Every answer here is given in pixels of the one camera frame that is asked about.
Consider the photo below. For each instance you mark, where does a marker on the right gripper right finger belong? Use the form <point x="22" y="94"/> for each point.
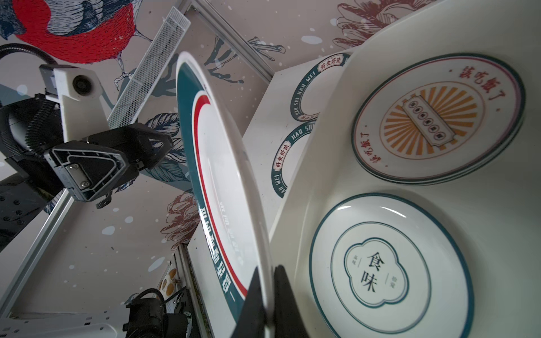
<point x="287" y="317"/>

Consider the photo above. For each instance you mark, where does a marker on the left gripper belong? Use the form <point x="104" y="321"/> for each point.
<point x="31" y="129"/>

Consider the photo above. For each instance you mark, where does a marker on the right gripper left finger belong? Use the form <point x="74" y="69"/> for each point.
<point x="252" y="320"/>

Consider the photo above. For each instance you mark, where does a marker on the green red rim plate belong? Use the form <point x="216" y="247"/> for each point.
<point x="225" y="189"/>

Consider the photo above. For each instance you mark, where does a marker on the white plate with green emblem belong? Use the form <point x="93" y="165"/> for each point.
<point x="382" y="266"/>

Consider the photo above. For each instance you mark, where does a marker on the orange sunburst plate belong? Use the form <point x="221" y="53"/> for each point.
<point x="439" y="119"/>

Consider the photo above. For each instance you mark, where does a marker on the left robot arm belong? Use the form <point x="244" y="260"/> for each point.
<point x="20" y="204"/>

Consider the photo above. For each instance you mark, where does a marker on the white plastic bin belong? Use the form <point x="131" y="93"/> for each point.
<point x="493" y="214"/>

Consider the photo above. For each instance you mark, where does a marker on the brown white plush toy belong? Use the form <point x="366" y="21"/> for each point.
<point x="171" y="281"/>

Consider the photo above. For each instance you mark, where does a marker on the green rim plate far left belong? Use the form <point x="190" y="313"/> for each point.
<point x="315" y="88"/>

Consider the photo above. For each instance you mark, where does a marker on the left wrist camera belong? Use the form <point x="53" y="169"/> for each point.
<point x="78" y="93"/>

